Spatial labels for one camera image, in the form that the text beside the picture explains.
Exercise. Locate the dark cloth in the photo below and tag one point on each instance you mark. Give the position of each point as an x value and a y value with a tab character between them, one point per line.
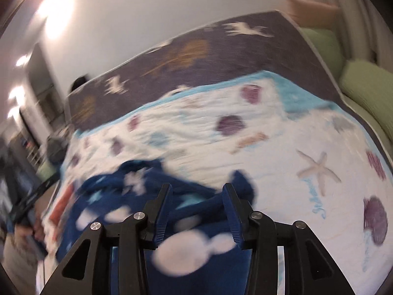
79	83

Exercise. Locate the white sea-print quilt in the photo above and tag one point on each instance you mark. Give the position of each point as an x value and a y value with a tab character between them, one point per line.
276	147

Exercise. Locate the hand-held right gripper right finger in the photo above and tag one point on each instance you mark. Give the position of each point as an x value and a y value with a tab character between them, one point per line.
233	215

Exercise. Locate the green pillow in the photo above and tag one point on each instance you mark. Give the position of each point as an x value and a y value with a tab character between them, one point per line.
368	80
325	46

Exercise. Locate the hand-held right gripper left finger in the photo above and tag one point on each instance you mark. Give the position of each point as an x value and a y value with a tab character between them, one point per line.
162	215

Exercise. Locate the person's left hand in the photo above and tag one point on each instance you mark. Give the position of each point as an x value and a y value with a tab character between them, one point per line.
23	236

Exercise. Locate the green bed sheet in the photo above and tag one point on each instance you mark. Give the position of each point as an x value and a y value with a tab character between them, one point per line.
363	115

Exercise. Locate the blue fleece star-print robe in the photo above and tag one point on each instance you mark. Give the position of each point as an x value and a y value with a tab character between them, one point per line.
101	196

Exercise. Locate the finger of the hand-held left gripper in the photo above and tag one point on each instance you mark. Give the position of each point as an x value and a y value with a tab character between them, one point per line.
43	187

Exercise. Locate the light green cushion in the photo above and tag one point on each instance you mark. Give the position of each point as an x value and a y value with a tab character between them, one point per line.
47	172

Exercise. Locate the peach pillow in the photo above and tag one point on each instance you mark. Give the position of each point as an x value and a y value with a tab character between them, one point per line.
310	10

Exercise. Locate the grey clothes pile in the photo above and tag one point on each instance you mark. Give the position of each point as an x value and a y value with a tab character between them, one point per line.
56	147

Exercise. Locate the dark deer-print mattress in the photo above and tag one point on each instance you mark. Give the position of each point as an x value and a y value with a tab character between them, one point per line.
215	52

